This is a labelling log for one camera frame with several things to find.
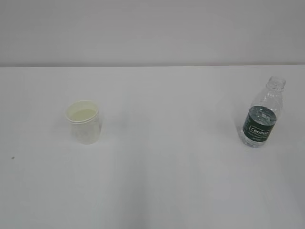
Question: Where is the white paper cup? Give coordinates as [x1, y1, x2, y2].
[65, 100, 101, 145]

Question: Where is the clear green-label water bottle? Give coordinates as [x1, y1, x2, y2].
[239, 76, 286, 148]

